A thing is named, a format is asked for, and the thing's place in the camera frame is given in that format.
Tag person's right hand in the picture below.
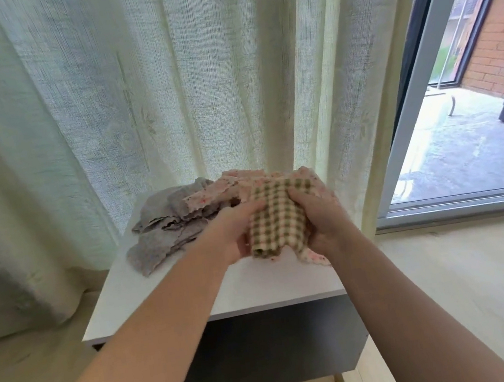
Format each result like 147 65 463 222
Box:
285 178 362 264

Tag person's left hand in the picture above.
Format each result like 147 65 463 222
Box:
192 196 276 273

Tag pink floral cloths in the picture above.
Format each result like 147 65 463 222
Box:
180 157 342 283

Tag brown checked cloth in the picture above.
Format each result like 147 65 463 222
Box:
240 173 323 265

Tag person's right forearm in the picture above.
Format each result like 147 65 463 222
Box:
325 209 504 382

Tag person's left forearm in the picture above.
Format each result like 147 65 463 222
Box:
26 240 252 382

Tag white table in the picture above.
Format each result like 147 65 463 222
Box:
63 162 376 382

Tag white linen curtain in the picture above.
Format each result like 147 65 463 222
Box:
0 0 468 338

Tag white sliding door frame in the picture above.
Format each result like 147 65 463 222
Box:
347 0 504 231

